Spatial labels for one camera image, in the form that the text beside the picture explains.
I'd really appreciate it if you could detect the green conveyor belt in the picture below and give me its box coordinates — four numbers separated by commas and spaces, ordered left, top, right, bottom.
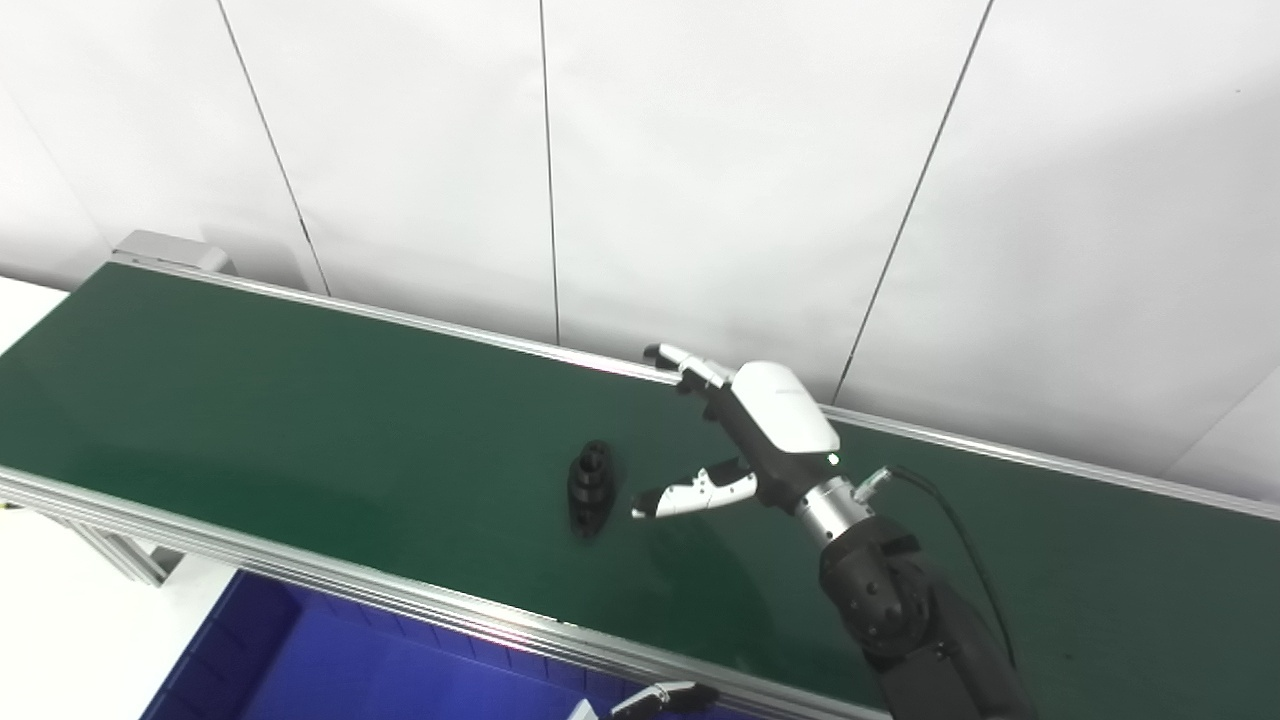
0, 230, 1280, 720
0, 262, 1280, 720

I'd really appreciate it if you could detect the aluminium conveyor leg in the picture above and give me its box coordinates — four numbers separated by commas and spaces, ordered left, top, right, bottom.
45, 508, 188, 588

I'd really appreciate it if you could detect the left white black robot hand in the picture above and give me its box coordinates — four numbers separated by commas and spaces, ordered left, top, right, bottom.
570, 682, 721, 720

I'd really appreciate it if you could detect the blue plastic bin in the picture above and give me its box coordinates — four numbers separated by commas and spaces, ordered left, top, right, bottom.
140, 568, 646, 720

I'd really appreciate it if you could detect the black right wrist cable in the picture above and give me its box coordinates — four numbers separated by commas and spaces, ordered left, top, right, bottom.
855, 464, 1019, 673

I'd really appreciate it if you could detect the black flanged machine part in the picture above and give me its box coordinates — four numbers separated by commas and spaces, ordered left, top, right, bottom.
566, 439, 619, 542

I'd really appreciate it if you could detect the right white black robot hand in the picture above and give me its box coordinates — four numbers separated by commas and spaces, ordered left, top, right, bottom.
630, 342, 843, 522

